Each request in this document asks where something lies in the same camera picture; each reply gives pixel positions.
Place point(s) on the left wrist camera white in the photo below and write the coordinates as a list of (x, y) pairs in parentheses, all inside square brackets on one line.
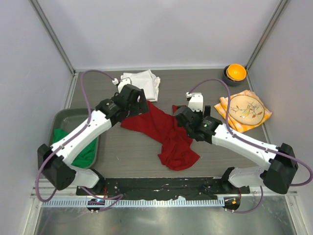
[(121, 83)]

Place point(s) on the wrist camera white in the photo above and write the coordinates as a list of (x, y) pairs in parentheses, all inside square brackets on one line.
[(195, 102), (121, 83)]

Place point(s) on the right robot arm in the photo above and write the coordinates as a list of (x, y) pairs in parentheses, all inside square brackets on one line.
[(276, 166)]

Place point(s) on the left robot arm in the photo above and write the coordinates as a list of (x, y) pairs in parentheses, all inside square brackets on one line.
[(55, 161)]

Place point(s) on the embroidered round plate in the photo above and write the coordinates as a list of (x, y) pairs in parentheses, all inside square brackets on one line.
[(246, 110)]

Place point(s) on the folded white t-shirt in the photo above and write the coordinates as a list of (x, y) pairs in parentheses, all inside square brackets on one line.
[(147, 81)]

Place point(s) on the grey plastic tray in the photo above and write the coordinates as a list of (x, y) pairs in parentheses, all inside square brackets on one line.
[(66, 121)]

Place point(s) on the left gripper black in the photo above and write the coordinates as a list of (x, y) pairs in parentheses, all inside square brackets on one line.
[(142, 107)]

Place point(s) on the orange bowl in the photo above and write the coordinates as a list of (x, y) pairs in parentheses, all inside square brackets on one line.
[(236, 72)]

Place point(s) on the white slotted cable duct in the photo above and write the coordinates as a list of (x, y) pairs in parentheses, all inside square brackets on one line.
[(92, 202)]

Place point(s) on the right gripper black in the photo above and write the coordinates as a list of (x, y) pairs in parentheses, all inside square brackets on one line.
[(207, 112)]

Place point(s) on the green t-shirt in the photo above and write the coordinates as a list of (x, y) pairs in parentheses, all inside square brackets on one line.
[(85, 154)]

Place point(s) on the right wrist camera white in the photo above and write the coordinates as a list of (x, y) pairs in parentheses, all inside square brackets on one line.
[(195, 102)]

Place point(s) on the orange checkered cloth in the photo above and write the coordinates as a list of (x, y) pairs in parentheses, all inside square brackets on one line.
[(241, 127)]

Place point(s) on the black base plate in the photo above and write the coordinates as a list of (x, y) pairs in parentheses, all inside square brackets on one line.
[(192, 188)]

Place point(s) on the red t-shirt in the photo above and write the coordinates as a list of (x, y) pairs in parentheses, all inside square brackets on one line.
[(176, 152)]

